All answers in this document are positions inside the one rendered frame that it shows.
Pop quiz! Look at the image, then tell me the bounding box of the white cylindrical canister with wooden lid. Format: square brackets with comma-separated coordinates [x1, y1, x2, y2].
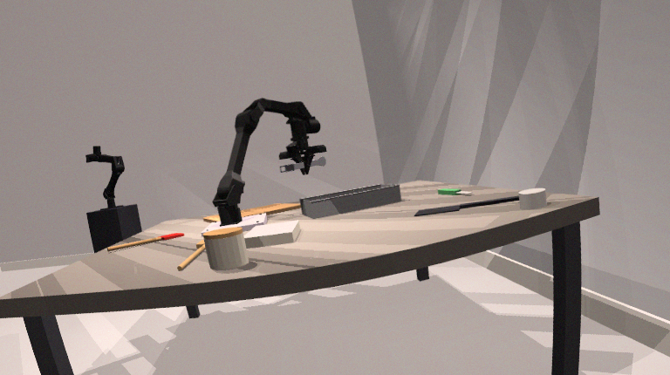
[203, 227, 249, 270]

